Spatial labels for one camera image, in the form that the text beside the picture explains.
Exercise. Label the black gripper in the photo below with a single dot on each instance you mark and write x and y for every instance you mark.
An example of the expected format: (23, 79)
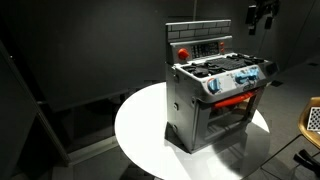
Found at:
(268, 6)

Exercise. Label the orange stove button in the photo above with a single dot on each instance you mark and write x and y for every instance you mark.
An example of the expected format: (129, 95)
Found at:
(183, 53)

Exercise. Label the grey toy stove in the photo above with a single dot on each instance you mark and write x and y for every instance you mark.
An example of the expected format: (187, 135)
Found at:
(186, 110)

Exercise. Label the black floor plate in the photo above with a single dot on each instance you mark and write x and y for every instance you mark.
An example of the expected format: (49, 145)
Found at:
(277, 83)

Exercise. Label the thin grey pole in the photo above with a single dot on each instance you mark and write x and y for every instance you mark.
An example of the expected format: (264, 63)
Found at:
(194, 10)

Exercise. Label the dotted calibration board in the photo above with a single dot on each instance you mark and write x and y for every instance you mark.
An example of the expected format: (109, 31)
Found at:
(315, 118)

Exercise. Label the white round table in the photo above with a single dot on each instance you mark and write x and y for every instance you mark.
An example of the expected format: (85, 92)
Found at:
(143, 133)

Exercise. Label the dark partition panel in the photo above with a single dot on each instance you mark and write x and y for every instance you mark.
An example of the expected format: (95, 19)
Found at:
(20, 116)

